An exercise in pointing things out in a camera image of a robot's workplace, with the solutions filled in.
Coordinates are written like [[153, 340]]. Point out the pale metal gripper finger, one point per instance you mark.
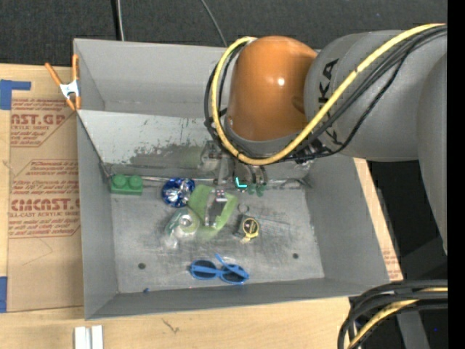
[[215, 211]]

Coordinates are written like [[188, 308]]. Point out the light green cup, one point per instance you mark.
[[198, 198]]

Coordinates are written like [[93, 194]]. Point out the black and yellow tape measure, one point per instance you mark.
[[248, 227]]

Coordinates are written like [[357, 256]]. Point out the clear plastic bottle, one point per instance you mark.
[[181, 227]]

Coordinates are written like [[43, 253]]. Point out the shiny blue ball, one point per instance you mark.
[[177, 192]]

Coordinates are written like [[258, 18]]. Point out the blue sunglasses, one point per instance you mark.
[[219, 272]]

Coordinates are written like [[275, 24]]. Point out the grey metal bin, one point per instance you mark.
[[272, 264]]

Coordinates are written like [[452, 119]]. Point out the green toy brick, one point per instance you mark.
[[126, 185]]

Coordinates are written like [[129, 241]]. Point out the brown cardboard board red print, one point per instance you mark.
[[43, 260]]

